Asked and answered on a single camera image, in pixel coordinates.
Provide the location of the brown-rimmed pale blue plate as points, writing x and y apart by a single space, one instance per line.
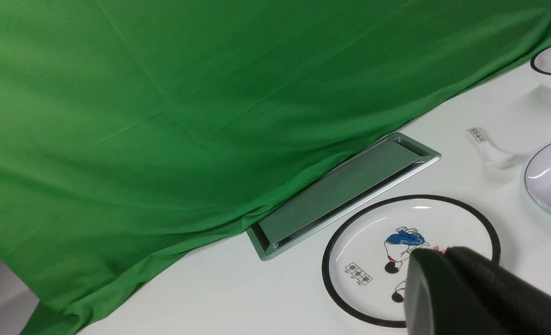
537 178

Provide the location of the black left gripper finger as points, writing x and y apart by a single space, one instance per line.
460 292

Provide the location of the black-rimmed illustrated white plate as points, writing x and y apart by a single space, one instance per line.
365 263

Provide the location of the silver table cable hatch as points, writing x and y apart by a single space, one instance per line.
349 185

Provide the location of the white spoon with label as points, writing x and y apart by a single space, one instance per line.
492 156

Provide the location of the green backdrop cloth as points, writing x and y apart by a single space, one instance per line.
134 131

